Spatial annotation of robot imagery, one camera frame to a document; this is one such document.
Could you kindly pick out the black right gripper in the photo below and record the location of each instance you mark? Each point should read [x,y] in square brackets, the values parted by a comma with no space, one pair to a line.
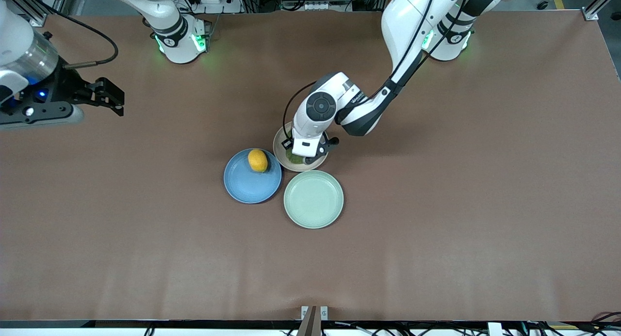
[67,87]

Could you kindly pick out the yellow lemon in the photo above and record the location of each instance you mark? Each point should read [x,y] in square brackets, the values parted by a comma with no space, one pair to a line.
[257,160]

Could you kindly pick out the green lettuce leaf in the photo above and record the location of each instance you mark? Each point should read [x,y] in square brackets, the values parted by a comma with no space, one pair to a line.
[293,157]

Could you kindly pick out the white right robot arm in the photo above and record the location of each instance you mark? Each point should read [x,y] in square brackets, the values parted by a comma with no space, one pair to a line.
[170,25]

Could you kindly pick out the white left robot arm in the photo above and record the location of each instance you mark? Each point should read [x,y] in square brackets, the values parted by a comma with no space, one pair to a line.
[412,16]

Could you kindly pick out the blue plate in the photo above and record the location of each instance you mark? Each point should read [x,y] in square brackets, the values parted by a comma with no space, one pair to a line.
[247,185]

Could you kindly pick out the brown table cover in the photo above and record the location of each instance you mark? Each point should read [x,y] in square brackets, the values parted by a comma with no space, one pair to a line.
[97,268]

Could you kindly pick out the beige plate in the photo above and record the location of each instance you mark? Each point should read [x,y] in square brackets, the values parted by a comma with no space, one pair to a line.
[280,152]

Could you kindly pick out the mint green plate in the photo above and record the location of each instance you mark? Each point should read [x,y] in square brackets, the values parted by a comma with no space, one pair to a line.
[313,199]

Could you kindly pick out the aluminium frame profile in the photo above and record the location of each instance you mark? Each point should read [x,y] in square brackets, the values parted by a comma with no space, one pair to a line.
[601,4]
[26,11]

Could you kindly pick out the metal table edge bracket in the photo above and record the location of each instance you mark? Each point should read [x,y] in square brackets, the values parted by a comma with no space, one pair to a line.
[304,312]

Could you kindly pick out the brown post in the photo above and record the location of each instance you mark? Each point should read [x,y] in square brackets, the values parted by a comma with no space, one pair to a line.
[310,326]

